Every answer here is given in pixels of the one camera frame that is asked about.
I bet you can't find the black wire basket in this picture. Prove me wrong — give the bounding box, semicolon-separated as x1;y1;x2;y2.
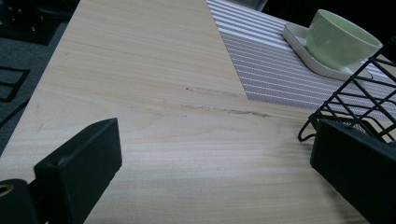
297;35;396;144

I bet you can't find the dark equipment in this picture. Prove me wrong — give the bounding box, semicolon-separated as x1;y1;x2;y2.
0;0;80;47

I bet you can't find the white saucer tray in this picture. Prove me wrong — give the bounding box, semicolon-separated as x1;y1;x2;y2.
282;21;374;82

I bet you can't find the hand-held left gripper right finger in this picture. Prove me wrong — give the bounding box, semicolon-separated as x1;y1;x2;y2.
309;119;396;224

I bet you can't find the grey striped placemat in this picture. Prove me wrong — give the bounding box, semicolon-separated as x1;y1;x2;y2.
205;0;396;121

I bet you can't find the light green cup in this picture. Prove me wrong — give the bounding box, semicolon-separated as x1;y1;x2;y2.
305;8;384;71

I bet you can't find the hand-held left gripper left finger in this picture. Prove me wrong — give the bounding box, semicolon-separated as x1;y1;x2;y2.
33;117;123;224

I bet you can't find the black floor frame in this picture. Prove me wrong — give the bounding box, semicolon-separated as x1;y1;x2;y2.
0;66;32;104

